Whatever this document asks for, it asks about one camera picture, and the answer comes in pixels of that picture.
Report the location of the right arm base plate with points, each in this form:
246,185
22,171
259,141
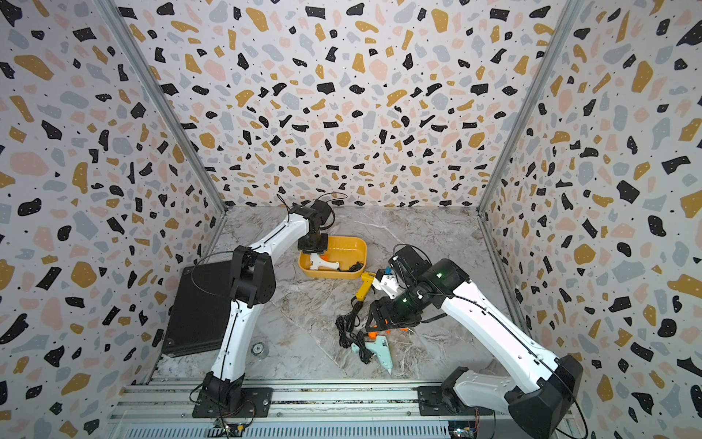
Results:
437,401

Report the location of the black flat box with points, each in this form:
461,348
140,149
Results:
202,308

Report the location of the white perforated cable tray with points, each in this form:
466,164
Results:
420,429

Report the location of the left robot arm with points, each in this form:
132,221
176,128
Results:
253,285

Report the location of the mint green hot glue gun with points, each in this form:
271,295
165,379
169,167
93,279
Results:
378,349

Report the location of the white hot glue gun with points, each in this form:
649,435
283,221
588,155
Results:
317,262

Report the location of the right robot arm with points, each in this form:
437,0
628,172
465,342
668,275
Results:
540,387

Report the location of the yellow hot glue gun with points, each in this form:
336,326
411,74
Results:
347,323

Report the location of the orange hot glue gun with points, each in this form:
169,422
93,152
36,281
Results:
360,335

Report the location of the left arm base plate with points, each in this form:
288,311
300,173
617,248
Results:
246,402

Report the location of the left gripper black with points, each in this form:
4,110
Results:
304,247

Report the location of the aluminium front rail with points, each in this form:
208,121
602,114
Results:
171,401

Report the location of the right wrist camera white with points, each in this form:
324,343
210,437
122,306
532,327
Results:
386,282

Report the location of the small round metal disc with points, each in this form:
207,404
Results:
259,350

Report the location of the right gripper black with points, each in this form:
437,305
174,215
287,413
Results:
393,321

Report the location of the yellow plastic storage box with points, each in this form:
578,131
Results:
346,250

